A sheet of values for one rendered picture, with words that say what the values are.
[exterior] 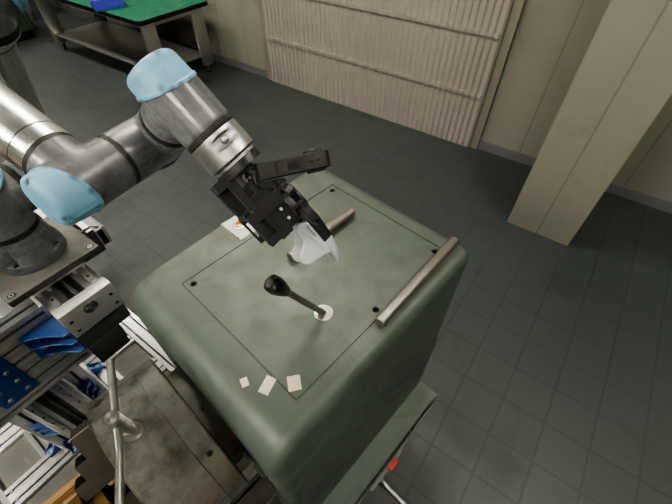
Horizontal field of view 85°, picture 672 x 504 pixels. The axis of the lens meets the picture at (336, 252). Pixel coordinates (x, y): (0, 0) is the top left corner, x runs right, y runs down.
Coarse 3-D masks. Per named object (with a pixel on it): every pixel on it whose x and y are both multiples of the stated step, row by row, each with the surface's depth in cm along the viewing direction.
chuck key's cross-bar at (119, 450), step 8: (112, 360) 58; (112, 368) 57; (112, 376) 57; (112, 384) 56; (112, 392) 55; (112, 400) 54; (112, 408) 54; (120, 432) 52; (120, 440) 52; (120, 448) 51; (120, 456) 50; (120, 464) 49; (120, 472) 49; (120, 480) 48; (120, 488) 47; (120, 496) 46
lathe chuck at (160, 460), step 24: (120, 384) 67; (96, 408) 63; (120, 408) 61; (144, 408) 61; (96, 432) 58; (144, 432) 58; (168, 432) 59; (144, 456) 57; (168, 456) 58; (192, 456) 59; (144, 480) 56; (168, 480) 57; (192, 480) 59
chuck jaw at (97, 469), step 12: (72, 432) 64; (84, 432) 62; (84, 444) 62; (96, 444) 63; (84, 456) 62; (96, 456) 63; (84, 468) 62; (96, 468) 63; (108, 468) 64; (84, 480) 63; (96, 480) 63; (108, 480) 64; (84, 492) 62; (96, 492) 63
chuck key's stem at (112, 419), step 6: (108, 414) 52; (114, 414) 52; (120, 414) 53; (102, 420) 52; (108, 420) 51; (114, 420) 52; (120, 420) 52; (126, 420) 54; (108, 426) 51; (114, 426) 52; (126, 426) 54; (132, 426) 56; (126, 432) 55; (132, 432) 57; (138, 432) 59
